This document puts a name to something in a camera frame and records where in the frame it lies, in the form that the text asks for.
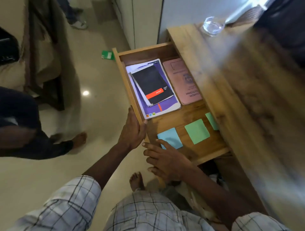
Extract wooden desk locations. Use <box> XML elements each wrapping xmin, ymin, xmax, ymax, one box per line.
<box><xmin>167</xmin><ymin>23</ymin><xmax>305</xmax><ymax>231</ymax></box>

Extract person's right forearm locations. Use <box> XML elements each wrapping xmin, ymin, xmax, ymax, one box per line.
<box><xmin>183</xmin><ymin>164</ymin><xmax>253</xmax><ymax>230</ymax></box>

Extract pink booklet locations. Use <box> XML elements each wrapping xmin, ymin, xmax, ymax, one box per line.
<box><xmin>163</xmin><ymin>58</ymin><xmax>203</xmax><ymax>106</ymax></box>

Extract dark wooden table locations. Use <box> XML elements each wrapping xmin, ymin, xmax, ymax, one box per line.
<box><xmin>22</xmin><ymin>0</ymin><xmax>80</xmax><ymax>141</ymax></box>

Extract white bag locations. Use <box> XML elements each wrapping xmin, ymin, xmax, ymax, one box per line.
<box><xmin>175</xmin><ymin>175</ymin><xmax>225</xmax><ymax>223</ymax></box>

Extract black chair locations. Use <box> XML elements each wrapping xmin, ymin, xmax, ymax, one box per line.
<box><xmin>253</xmin><ymin>0</ymin><xmax>305</xmax><ymax>68</ymax></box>

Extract wooden drawer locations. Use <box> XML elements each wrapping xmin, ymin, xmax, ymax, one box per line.
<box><xmin>112</xmin><ymin>42</ymin><xmax>230</xmax><ymax>166</ymax></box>

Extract white cabinet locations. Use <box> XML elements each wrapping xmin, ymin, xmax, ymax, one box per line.
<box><xmin>112</xmin><ymin>0</ymin><xmax>253</xmax><ymax>50</ymax></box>

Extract person's bare foot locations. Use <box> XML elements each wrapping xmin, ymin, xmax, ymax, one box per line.
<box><xmin>129</xmin><ymin>172</ymin><xmax>145</xmax><ymax>192</ymax></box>

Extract person's right hand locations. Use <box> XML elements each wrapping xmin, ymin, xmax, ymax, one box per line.
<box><xmin>142</xmin><ymin>139</ymin><xmax>194</xmax><ymax>183</ymax></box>

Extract clear drinking glass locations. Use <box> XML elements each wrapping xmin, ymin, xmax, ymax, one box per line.
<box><xmin>202</xmin><ymin>16</ymin><xmax>226</xmax><ymax>37</ymax></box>

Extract black bag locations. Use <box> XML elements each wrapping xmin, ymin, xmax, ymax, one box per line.
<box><xmin>0</xmin><ymin>27</ymin><xmax>20</xmax><ymax>66</ymax></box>

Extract green sticky note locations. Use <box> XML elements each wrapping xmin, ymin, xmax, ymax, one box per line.
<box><xmin>184</xmin><ymin>119</ymin><xmax>210</xmax><ymax>145</ymax></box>
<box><xmin>205</xmin><ymin>112</ymin><xmax>220</xmax><ymax>131</ymax></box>

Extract person's left forearm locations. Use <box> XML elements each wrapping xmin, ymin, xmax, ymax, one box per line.
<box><xmin>82</xmin><ymin>142</ymin><xmax>132</xmax><ymax>191</ymax></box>

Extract purple notebook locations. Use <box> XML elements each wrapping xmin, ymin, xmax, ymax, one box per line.
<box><xmin>125</xmin><ymin>59</ymin><xmax>181</xmax><ymax>120</ymax></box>

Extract blue sticky note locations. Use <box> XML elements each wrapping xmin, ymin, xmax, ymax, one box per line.
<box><xmin>157</xmin><ymin>128</ymin><xmax>183</xmax><ymax>150</ymax></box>

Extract person's left hand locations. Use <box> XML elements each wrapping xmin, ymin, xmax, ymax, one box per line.
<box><xmin>118</xmin><ymin>106</ymin><xmax>148</xmax><ymax>150</ymax></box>

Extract plaid shirt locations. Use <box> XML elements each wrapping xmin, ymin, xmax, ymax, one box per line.
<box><xmin>7</xmin><ymin>175</ymin><xmax>292</xmax><ymax>231</ymax></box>

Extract grey flat device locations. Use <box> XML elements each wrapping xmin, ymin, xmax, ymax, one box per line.
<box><xmin>225</xmin><ymin>0</ymin><xmax>275</xmax><ymax>27</ymax></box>

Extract black notebook with orange label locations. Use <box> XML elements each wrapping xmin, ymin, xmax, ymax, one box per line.
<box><xmin>131</xmin><ymin>64</ymin><xmax>174</xmax><ymax>106</ymax></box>

